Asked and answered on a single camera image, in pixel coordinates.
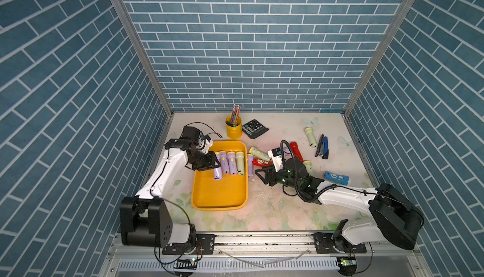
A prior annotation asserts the pale green flashlight yellow head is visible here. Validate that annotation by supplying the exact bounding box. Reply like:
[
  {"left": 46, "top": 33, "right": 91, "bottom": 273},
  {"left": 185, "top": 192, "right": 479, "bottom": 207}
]
[{"left": 236, "top": 152, "right": 245, "bottom": 176}]

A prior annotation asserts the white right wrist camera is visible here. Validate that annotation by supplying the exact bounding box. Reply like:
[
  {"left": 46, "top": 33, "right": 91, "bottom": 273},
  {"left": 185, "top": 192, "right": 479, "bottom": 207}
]
[{"left": 268, "top": 147, "right": 284, "bottom": 172}]

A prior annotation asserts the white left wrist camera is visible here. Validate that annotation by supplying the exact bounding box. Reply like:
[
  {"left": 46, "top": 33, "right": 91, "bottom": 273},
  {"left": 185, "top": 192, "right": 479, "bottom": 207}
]
[{"left": 198, "top": 135, "right": 213, "bottom": 154}]

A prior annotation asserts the yellow pencil cup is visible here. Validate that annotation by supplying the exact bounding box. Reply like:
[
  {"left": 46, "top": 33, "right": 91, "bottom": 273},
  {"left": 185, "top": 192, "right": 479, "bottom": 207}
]
[{"left": 226, "top": 116, "right": 243, "bottom": 140}]

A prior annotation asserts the blue black stapler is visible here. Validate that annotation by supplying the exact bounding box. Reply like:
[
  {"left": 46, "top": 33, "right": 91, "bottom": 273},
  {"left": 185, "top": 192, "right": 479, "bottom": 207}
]
[{"left": 315, "top": 135, "right": 329, "bottom": 160}]

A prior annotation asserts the aluminium front rail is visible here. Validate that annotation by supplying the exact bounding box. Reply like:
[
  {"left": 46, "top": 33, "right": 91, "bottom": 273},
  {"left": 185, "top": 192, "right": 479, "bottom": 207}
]
[{"left": 100, "top": 231, "right": 431, "bottom": 276}]

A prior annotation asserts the red flashlight white head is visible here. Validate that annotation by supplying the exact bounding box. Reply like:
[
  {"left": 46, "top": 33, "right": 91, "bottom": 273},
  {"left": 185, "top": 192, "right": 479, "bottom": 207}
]
[{"left": 252, "top": 158, "right": 272, "bottom": 167}]

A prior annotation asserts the pale green flashlight far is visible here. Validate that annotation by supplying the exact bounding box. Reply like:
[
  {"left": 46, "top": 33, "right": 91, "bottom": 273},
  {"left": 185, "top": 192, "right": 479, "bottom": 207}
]
[{"left": 305, "top": 127, "right": 318, "bottom": 148}]

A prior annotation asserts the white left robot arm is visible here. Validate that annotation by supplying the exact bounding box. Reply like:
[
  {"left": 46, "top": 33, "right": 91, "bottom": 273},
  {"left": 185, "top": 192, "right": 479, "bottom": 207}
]
[{"left": 119, "top": 126, "right": 220, "bottom": 253}]

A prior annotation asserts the black calculator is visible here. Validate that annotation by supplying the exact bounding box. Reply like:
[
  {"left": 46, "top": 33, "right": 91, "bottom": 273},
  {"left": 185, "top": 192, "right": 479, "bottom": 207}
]
[{"left": 241, "top": 119, "right": 269, "bottom": 140}]

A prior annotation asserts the metal corner frame post left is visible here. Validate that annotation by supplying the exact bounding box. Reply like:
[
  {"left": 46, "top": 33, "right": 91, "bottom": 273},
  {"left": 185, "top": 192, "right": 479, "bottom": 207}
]
[{"left": 110, "top": 0, "right": 173, "bottom": 118}]

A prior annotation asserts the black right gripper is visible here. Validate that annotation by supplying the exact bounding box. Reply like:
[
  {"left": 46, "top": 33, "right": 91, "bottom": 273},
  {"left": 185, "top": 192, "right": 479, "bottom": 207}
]
[{"left": 255, "top": 164, "right": 300, "bottom": 191}]

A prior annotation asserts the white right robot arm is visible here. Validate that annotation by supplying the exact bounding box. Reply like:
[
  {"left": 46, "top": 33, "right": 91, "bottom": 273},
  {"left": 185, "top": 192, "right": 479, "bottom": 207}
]
[{"left": 255, "top": 158, "right": 425, "bottom": 253}]

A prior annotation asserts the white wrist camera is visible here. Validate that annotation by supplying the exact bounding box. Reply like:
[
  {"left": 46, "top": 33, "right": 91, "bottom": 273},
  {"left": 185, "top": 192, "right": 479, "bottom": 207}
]
[
  {"left": 198, "top": 135, "right": 213, "bottom": 154},
  {"left": 268, "top": 147, "right": 284, "bottom": 172}
]

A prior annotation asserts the coloured pencils bunch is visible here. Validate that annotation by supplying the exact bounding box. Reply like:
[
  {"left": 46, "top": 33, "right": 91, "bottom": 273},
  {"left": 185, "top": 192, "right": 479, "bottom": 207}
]
[{"left": 229, "top": 104, "right": 241, "bottom": 127}]

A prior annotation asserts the lilac flashlight yellow head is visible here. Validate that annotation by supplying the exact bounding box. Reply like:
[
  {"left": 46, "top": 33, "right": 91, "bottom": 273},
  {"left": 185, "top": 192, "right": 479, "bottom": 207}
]
[{"left": 214, "top": 152, "right": 223, "bottom": 181}]

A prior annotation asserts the yellow plastic tray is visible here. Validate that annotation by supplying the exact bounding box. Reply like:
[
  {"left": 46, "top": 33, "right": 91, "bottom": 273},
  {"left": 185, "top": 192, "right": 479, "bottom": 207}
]
[{"left": 191, "top": 159, "right": 248, "bottom": 211}]

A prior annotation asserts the metal corner frame post right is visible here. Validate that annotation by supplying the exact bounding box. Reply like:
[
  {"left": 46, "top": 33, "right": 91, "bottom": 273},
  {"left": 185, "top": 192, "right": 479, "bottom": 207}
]
[{"left": 343, "top": 0, "right": 415, "bottom": 119}]

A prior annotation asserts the metal corner frame post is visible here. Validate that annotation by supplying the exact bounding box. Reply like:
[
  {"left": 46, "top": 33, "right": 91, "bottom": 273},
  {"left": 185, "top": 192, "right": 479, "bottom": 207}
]
[
  {"left": 343, "top": 0, "right": 415, "bottom": 119},
  {"left": 110, "top": 0, "right": 173, "bottom": 118}
]

